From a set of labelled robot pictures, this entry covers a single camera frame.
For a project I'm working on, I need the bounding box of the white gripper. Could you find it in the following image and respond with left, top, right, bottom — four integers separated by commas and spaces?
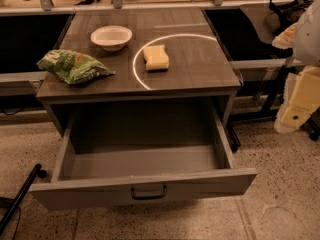
272, 23, 320, 134

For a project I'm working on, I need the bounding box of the yellow sponge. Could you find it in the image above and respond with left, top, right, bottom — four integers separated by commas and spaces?
143, 45, 169, 71

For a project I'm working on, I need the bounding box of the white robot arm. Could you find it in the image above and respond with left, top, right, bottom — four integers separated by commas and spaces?
272, 0, 320, 133

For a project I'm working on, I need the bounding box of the open grey top drawer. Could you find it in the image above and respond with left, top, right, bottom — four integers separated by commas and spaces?
30, 99, 257, 210

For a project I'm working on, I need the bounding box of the black VR headset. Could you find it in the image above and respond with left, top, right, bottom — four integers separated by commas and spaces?
269, 0, 312, 29

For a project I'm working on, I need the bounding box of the dark side table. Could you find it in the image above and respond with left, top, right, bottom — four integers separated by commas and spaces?
239, 0, 311, 46

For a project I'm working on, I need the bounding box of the grey wooden cabinet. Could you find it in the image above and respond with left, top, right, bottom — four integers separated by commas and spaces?
37, 7, 240, 132

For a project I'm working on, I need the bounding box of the white bowl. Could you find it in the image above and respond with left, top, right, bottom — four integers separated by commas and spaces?
90, 25, 132, 52

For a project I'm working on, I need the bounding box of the green chip bag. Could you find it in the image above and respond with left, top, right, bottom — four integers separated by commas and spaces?
36, 49, 115, 85

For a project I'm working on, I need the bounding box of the black metal stand leg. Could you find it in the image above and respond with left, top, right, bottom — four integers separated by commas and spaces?
0, 164, 47, 234

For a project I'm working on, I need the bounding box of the black drawer handle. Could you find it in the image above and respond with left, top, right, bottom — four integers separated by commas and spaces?
130, 185, 167, 201

